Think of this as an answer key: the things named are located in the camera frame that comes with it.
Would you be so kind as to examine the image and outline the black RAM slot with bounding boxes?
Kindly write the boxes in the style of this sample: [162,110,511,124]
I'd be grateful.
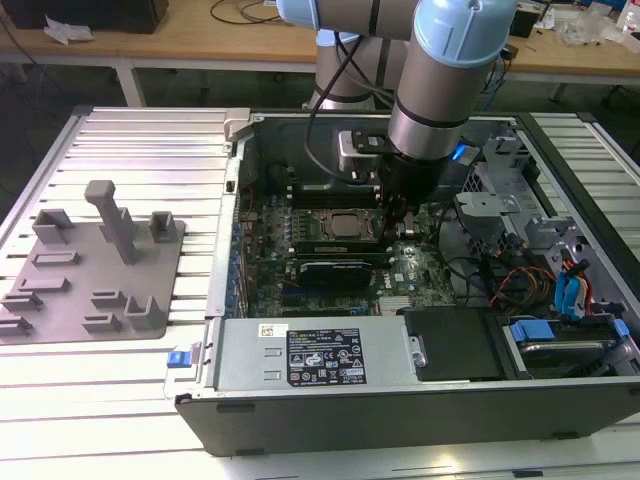
[291,185,379,198]
[291,196,381,210]

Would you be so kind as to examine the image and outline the grey metal drive cage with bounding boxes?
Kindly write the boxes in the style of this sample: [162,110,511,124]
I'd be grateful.
[453,132,591,271]

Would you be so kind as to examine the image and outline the silver CPU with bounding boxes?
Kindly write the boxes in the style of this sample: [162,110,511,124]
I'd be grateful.
[332,213,359,237]

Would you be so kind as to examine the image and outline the green motherboard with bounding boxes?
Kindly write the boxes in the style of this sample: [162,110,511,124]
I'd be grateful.
[234,187,461,319]

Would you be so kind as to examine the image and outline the black graphics card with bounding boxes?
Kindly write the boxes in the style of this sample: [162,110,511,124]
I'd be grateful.
[298,259,375,293]

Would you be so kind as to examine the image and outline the silver finned heat sink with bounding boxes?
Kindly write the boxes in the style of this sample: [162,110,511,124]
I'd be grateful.
[378,294,416,317]

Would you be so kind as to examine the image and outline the black flat bay cover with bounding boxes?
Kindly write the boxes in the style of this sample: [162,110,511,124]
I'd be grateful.
[401,307,504,384]

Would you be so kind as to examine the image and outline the black power adapter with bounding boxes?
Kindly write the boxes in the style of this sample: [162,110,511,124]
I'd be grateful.
[513,8,542,39]

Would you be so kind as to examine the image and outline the hard disk in blue carrier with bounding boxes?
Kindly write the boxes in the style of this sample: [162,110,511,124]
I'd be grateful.
[502,317,631,380]

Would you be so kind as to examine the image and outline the clear plastic bags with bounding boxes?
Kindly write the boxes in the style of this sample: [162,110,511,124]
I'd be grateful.
[557,19,627,49]

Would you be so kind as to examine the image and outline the silver power supply black label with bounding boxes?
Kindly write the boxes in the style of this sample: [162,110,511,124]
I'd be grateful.
[213,315,417,392]

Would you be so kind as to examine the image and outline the open black PC case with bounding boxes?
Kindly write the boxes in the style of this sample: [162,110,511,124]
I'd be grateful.
[164,110,640,459]

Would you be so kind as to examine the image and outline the grey parts rack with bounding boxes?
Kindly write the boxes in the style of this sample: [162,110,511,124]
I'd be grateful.
[0,179,189,347]

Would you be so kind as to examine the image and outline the black box on workbench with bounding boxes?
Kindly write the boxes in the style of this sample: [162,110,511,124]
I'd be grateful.
[9,0,169,35]

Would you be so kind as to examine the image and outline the crumpled white paper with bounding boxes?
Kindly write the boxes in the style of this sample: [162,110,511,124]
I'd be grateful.
[43,13,95,47]

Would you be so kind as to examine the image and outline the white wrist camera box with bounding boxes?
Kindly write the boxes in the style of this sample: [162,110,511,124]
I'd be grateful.
[336,129,390,185]

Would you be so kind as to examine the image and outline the metal socket cover frame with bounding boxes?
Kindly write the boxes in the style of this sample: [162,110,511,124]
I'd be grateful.
[318,208,374,243]

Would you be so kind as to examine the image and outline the black camera cable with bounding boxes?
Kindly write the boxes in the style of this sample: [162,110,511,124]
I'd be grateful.
[304,29,382,186]

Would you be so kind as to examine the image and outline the red yellow black wire bundle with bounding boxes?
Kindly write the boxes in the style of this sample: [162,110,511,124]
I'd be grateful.
[487,264,557,307]

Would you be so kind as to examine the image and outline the grey case corner bracket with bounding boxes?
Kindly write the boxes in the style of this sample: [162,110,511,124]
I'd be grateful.
[222,109,251,145]

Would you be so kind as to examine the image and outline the blue flat data wire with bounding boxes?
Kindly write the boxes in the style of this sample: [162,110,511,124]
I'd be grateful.
[554,262,587,326]

